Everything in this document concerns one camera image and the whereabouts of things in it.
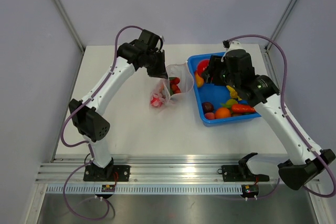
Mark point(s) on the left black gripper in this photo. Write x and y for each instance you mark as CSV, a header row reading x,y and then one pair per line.
x,y
160,71

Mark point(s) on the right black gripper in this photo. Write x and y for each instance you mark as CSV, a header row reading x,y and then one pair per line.
x,y
216,63

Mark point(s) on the yellow banana bunch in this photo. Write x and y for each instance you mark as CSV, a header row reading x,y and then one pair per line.
x,y
233,93

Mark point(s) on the red yellow mango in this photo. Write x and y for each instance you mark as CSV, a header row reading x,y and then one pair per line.
x,y
198,79

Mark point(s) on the clear pink-dotted zip bag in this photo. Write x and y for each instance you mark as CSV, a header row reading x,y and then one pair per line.
x,y
169,92

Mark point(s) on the wrinkled red tomato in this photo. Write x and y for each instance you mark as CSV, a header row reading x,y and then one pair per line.
x,y
156,101

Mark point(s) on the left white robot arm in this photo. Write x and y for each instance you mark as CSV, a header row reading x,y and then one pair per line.
x,y
87,114

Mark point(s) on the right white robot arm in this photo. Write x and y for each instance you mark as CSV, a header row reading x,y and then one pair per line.
x,y
306,158

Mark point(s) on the blue plastic bin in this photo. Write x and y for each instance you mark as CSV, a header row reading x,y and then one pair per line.
x,y
216,95

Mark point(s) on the yellow green pepper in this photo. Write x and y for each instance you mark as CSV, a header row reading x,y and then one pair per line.
x,y
229,103

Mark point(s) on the orange carrot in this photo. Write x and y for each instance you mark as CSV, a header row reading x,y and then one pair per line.
x,y
242,108

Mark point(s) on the orange fruit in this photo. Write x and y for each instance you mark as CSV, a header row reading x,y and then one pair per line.
x,y
222,113

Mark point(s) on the dark purple plum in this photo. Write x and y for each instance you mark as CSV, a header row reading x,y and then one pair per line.
x,y
207,107

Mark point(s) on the pink peach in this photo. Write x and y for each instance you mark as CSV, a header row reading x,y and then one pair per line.
x,y
210,116

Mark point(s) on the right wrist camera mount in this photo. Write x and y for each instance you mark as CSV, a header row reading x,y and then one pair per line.
x,y
232,45

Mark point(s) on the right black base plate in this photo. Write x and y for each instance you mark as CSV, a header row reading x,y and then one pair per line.
x,y
236,173

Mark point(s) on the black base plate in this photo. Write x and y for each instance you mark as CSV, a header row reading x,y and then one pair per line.
x,y
111,173
236,173

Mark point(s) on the aluminium mounting rail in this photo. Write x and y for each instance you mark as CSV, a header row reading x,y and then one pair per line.
x,y
142,170

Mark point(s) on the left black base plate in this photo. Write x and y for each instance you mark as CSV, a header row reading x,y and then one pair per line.
x,y
111,173

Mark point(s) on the white slotted cable duct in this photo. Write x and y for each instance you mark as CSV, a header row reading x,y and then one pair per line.
x,y
153,189

